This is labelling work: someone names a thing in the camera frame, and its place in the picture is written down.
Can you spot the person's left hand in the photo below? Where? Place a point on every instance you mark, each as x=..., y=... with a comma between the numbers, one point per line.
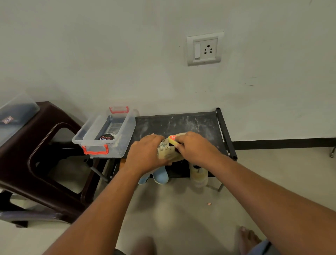
x=143, y=155

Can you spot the person's right hand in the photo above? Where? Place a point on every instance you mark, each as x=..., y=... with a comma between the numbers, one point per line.
x=199, y=151

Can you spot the person's right thumb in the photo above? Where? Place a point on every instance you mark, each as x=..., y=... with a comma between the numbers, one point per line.
x=179, y=148

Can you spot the person's left thumb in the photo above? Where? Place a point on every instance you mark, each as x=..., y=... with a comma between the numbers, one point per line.
x=164, y=163

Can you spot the beige lace-up shoe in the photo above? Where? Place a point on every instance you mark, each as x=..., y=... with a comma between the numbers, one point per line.
x=167, y=153

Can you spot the yellow sponge with red label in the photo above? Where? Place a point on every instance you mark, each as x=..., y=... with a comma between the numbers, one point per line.
x=172, y=139

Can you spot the person's right forearm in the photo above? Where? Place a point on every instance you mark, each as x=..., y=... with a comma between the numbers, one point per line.
x=267, y=205

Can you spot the person's left forearm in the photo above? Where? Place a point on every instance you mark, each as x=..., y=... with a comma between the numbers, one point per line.
x=101, y=210

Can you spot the light blue shoe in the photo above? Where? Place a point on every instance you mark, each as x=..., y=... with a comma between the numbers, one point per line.
x=143, y=179
x=161, y=176

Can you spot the black metal shoe rack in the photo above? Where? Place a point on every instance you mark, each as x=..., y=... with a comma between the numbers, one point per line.
x=181, y=124

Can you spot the black round shoe polish tin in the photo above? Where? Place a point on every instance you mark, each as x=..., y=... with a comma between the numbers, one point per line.
x=106, y=137

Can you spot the person's right foot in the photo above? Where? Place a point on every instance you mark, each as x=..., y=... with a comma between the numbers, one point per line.
x=248, y=240

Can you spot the dark brown plastic stool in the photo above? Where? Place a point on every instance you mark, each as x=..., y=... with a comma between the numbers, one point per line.
x=39, y=157

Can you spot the metal furniture leg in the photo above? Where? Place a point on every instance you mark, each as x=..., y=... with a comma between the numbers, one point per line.
x=333, y=152

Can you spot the clear plastic container lid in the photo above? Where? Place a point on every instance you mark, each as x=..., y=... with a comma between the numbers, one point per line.
x=14, y=115

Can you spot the white wall socket with switch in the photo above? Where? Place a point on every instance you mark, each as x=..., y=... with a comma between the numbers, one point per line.
x=205, y=49

